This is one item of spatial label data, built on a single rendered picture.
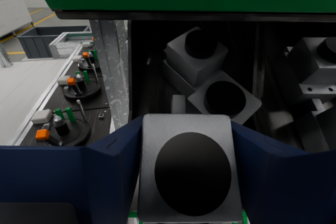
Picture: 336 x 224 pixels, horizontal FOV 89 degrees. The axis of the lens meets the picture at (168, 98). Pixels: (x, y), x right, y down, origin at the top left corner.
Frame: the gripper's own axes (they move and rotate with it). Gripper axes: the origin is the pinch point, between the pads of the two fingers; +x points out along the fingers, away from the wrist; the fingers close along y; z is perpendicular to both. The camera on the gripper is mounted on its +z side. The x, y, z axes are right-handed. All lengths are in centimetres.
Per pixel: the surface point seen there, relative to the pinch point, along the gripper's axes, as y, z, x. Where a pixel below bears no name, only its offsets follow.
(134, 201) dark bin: 3.6, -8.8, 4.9
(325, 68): -15.1, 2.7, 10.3
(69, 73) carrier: 47, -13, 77
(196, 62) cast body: -1.8, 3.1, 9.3
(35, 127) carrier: 41, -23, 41
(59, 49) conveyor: 75, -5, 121
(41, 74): 76, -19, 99
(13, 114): 66, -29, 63
